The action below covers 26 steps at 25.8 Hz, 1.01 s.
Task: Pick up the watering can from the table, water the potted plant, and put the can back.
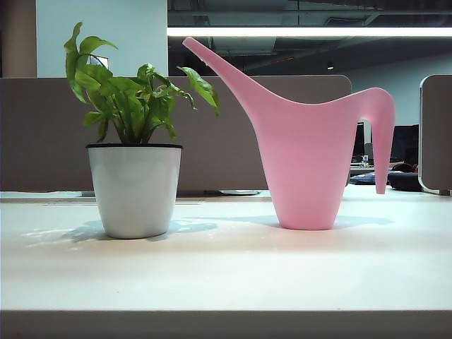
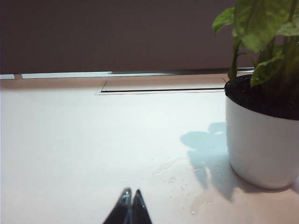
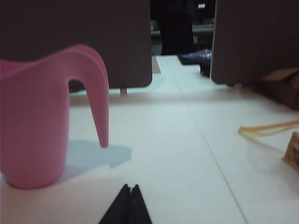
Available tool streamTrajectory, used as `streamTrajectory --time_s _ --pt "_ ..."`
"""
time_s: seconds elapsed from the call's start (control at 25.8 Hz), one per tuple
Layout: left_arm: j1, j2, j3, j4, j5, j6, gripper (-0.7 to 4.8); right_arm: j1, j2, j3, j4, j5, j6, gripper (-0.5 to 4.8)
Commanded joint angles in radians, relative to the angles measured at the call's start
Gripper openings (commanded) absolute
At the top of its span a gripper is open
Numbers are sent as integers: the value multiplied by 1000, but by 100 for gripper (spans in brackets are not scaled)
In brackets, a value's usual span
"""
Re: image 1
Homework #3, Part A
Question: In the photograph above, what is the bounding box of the black computer monitor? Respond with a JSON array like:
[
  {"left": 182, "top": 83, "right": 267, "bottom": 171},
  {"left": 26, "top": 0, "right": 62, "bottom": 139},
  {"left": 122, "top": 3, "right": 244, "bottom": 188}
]
[{"left": 391, "top": 124, "right": 420, "bottom": 167}]

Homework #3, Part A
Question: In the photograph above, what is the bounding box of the pink plastic watering can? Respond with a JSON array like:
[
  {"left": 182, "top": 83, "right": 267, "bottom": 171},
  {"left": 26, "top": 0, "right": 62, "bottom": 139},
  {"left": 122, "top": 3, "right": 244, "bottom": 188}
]
[{"left": 182, "top": 36, "right": 396, "bottom": 231}]

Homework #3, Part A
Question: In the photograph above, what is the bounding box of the green leafy plant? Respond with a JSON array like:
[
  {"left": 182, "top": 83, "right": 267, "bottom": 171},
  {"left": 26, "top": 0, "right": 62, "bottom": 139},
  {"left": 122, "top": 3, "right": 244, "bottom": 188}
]
[{"left": 63, "top": 21, "right": 220, "bottom": 145}]

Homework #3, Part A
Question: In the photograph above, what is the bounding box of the blue patterned cloth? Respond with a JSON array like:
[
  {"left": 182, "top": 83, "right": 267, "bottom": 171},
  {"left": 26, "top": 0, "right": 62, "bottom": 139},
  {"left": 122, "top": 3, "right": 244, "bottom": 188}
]
[{"left": 350, "top": 172, "right": 377, "bottom": 185}]

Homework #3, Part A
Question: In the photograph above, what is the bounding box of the white ceiling light strip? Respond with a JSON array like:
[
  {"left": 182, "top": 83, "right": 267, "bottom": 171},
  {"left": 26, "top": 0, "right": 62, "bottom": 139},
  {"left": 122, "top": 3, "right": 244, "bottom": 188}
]
[{"left": 167, "top": 25, "right": 452, "bottom": 37}]

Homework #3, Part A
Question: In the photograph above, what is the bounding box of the brown partition with white edge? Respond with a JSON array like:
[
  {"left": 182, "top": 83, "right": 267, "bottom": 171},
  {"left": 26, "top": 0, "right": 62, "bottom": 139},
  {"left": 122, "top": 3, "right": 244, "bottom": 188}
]
[{"left": 418, "top": 73, "right": 452, "bottom": 196}]

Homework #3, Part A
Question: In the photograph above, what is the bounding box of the white plant pot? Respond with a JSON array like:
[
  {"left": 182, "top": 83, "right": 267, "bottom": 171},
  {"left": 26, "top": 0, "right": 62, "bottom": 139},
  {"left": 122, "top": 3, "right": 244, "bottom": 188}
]
[{"left": 85, "top": 143, "right": 184, "bottom": 239}]

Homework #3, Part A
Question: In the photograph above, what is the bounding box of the black round cushion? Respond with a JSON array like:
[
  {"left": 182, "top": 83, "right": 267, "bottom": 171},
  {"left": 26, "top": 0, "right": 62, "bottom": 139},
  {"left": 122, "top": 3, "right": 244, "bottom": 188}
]
[{"left": 387, "top": 162, "right": 423, "bottom": 192}]

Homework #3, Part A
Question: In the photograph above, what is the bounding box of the grey metal partition foot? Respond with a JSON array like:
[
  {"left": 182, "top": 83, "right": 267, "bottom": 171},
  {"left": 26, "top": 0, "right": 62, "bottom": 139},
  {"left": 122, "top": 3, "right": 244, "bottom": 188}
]
[{"left": 204, "top": 189, "right": 261, "bottom": 196}]

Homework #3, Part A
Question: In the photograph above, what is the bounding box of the long brown desk partition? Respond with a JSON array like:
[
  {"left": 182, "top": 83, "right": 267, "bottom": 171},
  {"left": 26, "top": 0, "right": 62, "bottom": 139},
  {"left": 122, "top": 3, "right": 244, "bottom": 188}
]
[{"left": 0, "top": 74, "right": 353, "bottom": 194}]

